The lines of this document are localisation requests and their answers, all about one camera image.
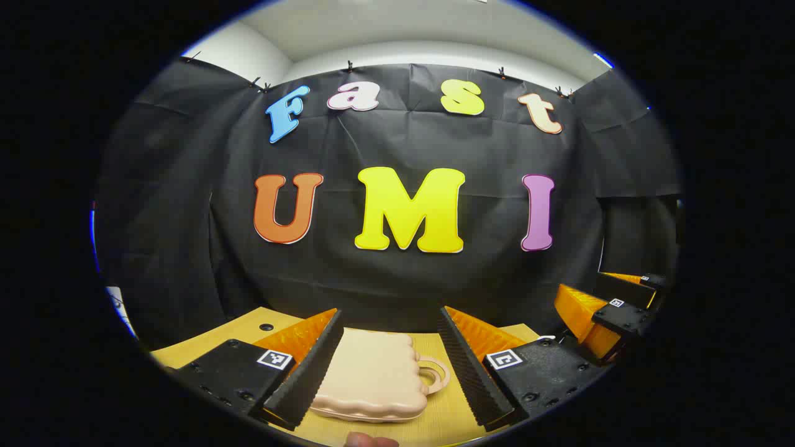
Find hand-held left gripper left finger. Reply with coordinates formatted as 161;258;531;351
177;309;344;430

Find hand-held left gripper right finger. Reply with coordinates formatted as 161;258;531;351
438;305;612;433

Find pink suitcase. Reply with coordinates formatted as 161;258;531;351
309;329;449;423

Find black backdrop cloth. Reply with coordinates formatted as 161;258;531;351
93;57;684;339

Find white printed panel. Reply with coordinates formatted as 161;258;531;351
106;286;136;339

